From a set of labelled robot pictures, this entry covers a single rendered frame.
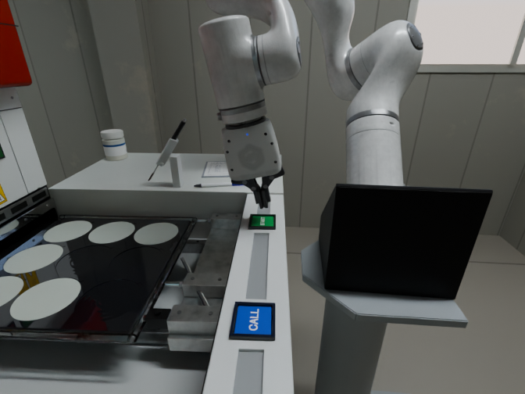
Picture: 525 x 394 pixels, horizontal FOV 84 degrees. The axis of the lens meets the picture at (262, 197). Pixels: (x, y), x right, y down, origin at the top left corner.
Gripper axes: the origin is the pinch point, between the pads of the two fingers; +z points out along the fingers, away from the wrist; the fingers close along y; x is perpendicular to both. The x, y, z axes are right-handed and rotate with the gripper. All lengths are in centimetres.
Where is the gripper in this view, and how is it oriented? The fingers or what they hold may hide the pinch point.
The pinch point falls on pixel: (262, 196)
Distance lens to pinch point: 59.1
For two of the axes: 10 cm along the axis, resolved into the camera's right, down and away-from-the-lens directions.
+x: 0.5, -4.2, 9.1
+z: 2.0, 8.9, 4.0
